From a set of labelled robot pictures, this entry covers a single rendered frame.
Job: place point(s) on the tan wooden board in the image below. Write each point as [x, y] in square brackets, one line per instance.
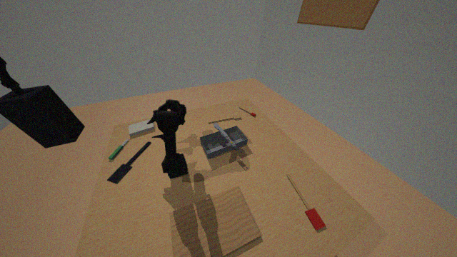
[213, 227]

